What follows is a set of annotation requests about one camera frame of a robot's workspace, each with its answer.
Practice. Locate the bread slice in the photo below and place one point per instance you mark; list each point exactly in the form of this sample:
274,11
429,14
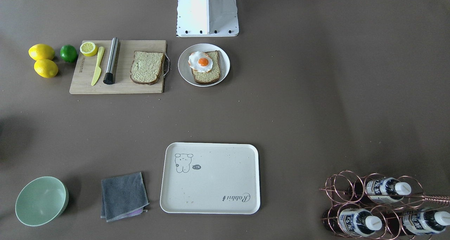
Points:
147,67
213,75

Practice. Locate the fried egg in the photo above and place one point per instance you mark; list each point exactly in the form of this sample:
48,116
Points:
200,62

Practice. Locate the cream rabbit tray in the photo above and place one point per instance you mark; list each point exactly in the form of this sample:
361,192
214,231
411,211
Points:
213,178

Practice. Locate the white round plate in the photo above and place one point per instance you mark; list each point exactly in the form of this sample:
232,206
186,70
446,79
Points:
185,70

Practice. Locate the steel muddler black tip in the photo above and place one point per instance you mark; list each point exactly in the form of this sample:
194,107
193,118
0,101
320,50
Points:
109,74

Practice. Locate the grey folded cloth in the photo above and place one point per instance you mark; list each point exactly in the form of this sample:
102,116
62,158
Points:
123,196

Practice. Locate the yellow plastic knife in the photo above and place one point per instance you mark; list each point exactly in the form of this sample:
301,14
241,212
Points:
98,70

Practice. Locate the halved lemon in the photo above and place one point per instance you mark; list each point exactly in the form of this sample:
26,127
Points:
88,49

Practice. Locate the green lime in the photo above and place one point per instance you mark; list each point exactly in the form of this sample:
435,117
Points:
68,53

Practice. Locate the drink bottle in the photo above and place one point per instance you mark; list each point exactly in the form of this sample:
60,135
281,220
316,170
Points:
379,191
418,222
351,222

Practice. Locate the drink bottle upper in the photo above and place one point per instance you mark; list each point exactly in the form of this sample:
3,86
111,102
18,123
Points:
379,191

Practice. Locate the yellow lemon lower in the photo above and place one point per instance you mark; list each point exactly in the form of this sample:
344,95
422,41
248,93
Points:
46,68

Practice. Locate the yellow lemon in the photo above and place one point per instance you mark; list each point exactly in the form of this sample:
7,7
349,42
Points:
46,68
41,51

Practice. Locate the yellow lemon upper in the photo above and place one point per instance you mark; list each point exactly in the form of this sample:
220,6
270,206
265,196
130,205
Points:
41,51

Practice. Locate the mint green bowl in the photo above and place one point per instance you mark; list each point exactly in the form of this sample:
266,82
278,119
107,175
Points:
41,201

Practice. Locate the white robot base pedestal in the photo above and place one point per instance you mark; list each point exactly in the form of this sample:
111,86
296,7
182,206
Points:
207,18

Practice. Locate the copper wire bottle rack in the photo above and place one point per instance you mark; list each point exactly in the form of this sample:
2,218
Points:
383,207

